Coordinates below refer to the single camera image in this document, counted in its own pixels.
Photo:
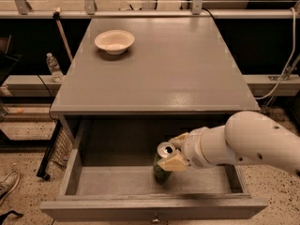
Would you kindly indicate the wooden stick with black tip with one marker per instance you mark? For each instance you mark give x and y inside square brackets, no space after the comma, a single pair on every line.
[56,16]

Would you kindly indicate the metal drawer knob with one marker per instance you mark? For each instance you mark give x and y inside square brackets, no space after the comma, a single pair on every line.
[155,220]

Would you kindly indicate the black metal stand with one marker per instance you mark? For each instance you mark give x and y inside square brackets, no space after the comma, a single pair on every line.
[41,172]

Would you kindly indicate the grey cabinet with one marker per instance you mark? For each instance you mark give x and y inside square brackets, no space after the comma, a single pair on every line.
[177,68]

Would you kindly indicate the green soda can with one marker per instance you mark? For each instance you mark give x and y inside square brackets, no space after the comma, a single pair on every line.
[162,169]

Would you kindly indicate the clear plastic water bottle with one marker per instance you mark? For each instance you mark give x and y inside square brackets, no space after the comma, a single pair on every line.
[54,68]

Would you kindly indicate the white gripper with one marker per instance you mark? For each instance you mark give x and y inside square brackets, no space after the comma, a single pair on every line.
[193,150]

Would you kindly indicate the white paper bowl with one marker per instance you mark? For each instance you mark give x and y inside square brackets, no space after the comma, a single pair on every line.
[114,42]

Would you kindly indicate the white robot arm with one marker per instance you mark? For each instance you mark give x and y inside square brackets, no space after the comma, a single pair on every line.
[247,138]

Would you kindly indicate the white sneaker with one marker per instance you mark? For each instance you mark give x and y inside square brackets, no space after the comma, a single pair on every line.
[8,185]

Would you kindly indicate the open grey top drawer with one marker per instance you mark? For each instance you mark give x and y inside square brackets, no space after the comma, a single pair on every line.
[109,177]

